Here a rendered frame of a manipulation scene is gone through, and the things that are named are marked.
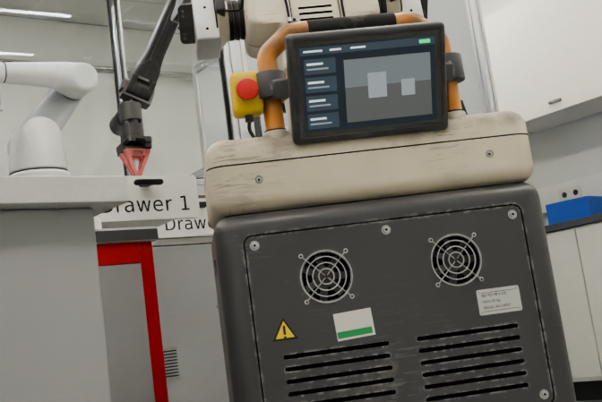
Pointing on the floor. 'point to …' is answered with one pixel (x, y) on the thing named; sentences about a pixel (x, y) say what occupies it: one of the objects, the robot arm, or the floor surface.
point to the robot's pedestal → (53, 287)
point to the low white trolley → (131, 314)
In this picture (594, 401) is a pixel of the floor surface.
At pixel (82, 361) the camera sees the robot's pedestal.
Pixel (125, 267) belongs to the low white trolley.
